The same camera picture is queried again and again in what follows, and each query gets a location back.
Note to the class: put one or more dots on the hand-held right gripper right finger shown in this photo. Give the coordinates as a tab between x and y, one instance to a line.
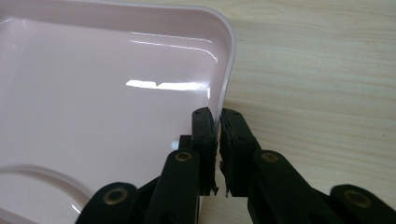
238	146

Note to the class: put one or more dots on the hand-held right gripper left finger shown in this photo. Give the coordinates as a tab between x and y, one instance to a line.
205	146

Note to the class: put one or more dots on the pink lidded storage box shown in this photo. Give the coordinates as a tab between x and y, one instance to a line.
93	109

